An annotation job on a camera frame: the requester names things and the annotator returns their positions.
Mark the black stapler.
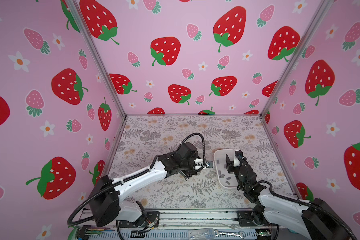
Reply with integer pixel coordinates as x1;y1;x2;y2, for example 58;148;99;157
179;170;194;181

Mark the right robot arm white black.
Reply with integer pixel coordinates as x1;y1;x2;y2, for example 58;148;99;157
224;151;356;240

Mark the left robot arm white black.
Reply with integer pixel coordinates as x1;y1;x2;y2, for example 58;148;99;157
67;133;206;227

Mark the white plastic tray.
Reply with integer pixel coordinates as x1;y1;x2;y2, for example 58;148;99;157
214;149;240;189

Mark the silver wrench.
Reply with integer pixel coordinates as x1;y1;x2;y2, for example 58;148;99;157
214;230;246;239

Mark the clear plastic bag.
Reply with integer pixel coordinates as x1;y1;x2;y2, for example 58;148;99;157
188;228;216;240

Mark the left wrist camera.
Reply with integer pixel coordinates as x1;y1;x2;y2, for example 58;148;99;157
194;159;214;170

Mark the aluminium rail base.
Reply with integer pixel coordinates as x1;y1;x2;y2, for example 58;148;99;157
74;208;326;240

